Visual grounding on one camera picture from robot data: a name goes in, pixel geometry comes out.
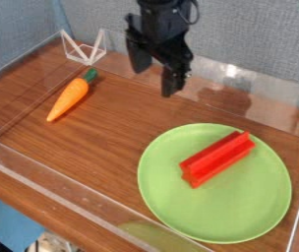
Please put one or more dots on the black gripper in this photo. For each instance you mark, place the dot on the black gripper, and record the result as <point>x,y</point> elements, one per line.
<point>155,36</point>

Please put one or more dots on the red rectangular block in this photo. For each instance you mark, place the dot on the red rectangular block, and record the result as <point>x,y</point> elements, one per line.
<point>215,158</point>

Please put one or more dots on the green round plate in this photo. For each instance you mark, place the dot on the green round plate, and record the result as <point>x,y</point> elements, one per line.
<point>233,208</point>

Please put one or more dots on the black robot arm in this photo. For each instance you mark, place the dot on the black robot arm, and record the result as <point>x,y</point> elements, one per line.
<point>155,36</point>

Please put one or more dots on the orange toy carrot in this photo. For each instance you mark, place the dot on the orange toy carrot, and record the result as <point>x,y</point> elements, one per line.
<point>74,92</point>

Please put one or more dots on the clear acrylic enclosure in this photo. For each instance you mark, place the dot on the clear acrylic enclosure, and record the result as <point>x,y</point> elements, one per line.
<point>68,171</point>

